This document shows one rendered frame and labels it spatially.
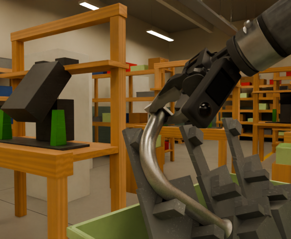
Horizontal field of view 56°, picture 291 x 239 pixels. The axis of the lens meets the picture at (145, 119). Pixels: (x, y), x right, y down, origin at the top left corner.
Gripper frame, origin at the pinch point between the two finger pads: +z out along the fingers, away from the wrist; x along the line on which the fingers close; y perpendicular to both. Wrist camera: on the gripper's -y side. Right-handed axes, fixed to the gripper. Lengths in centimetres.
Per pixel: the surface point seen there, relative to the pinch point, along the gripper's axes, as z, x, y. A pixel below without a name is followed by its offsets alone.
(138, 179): 5.3, -3.4, -11.6
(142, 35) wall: 511, -75, 944
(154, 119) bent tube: -0.3, 1.0, -2.0
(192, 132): 0.8, -9.7, 5.0
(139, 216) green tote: 17.4, -13.6, -10.1
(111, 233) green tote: 18.1, -9.0, -16.6
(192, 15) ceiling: 311, -147, 936
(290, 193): -1.3, -46.9, 12.8
